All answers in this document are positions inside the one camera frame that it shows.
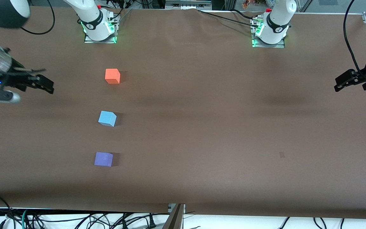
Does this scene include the short black table cable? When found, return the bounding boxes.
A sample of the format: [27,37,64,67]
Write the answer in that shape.
[231,9,258,19]

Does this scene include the blue foam block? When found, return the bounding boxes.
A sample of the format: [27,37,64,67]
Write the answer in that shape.
[98,111,117,127]

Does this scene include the tangled black floor cables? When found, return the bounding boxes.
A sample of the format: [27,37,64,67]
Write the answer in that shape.
[27,212,171,229]

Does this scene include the purple foam block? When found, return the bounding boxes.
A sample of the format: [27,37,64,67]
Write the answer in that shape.
[94,152,113,167]

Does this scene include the brown table cover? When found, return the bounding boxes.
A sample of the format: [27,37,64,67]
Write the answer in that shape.
[0,6,366,220]

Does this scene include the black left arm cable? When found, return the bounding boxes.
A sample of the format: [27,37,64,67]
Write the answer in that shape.
[343,0,362,74]

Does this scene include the aluminium profile post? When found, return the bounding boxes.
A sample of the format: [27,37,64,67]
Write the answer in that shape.
[163,204,186,229]

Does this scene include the aluminium frame crossbar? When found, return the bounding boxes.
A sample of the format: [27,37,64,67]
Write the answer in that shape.
[165,0,213,10]

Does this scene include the long black table cable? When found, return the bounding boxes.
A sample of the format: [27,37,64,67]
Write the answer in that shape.
[197,10,260,28]

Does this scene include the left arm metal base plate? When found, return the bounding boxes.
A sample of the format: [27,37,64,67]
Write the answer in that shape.
[251,17,286,49]

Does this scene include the orange foam block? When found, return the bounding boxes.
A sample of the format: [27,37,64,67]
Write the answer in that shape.
[105,68,121,84]

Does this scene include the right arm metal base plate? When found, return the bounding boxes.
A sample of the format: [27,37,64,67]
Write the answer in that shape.
[84,13,118,44]

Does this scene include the teal floor cable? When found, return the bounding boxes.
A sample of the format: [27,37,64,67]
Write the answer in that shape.
[22,209,31,229]

